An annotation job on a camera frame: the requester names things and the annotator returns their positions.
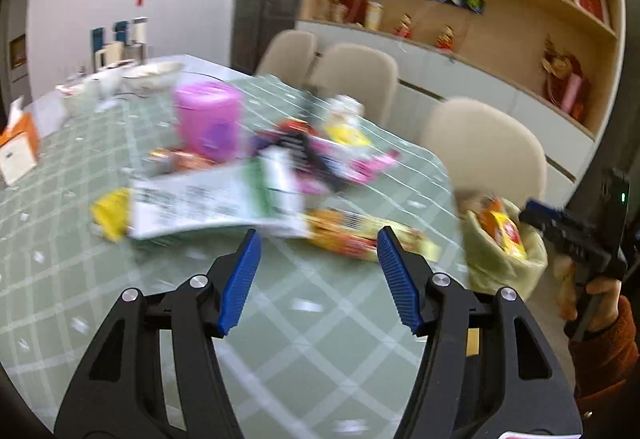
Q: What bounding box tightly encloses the yellow snack packet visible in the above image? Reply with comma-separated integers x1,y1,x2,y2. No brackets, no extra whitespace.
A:
477,199,529,261

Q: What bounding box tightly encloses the pink wrapper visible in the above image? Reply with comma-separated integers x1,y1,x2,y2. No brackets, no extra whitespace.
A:
306,138,402,186

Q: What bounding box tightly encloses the person's right hand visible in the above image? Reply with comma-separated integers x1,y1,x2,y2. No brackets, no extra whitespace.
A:
554,256,622,332

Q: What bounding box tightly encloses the person's right forearm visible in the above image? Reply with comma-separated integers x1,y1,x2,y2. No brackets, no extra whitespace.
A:
567,296,640,415

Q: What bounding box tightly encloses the large white bowl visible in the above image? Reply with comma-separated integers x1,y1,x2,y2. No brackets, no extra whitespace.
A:
122,62,185,92

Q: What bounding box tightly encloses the yellow-green trash bag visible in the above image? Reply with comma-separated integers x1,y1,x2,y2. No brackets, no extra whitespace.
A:
459,191,549,292

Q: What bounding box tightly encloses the yellow white toy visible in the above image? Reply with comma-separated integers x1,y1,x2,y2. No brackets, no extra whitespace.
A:
324,95,374,146

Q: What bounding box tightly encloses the large red gold decoration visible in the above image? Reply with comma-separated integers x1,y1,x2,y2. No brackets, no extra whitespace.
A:
542,36,592,120

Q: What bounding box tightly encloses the orange noodle packet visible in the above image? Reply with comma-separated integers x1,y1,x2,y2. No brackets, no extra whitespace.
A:
305,208,442,263

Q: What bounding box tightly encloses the red orange packet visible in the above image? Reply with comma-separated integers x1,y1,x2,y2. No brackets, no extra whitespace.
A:
149,147,217,176

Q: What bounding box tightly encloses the small framed picture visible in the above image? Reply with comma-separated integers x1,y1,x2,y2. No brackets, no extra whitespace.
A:
9,34,27,69

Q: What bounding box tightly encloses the white cup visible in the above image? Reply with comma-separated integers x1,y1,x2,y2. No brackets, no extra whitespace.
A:
90,68,124,98

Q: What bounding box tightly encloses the white jar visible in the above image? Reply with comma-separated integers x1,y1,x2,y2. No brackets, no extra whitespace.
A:
365,1,385,31

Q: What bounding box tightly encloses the green checked tablecloth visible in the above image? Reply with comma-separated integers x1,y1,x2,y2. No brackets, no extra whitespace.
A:
0,73,469,439

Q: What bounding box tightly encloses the red gift bag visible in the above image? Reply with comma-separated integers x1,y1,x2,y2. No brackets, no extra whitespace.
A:
345,0,369,24

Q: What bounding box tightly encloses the long black wrapper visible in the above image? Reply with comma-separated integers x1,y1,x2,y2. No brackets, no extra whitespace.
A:
287,131,347,193

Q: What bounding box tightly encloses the white green packet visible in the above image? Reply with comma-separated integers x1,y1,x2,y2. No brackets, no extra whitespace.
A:
127,153,312,241

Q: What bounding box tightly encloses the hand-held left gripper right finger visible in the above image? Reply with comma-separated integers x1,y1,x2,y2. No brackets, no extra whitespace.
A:
376,226,583,439

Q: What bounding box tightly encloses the wooden shelf cabinet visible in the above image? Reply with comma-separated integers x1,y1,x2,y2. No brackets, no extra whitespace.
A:
295,0,627,212

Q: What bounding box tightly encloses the purple toy bin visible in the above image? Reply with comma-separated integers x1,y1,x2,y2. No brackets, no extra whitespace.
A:
172,80,245,164

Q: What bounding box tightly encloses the beige chair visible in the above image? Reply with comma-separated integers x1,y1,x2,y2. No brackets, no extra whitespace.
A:
307,43,400,126
419,98,549,210
255,30,319,90

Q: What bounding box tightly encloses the white thermos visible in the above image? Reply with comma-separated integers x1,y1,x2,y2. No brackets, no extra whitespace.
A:
131,17,150,60

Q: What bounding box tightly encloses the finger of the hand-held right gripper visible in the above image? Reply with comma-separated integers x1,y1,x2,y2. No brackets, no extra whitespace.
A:
519,200,568,235

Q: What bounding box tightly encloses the orange white tissue box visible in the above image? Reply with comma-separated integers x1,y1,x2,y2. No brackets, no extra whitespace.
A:
0,98,42,188

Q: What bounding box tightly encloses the yellow wrapper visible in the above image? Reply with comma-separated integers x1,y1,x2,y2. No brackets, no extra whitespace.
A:
91,188,133,243

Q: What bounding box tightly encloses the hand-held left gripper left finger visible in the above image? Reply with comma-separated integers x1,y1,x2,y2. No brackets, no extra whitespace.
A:
54,229,262,439

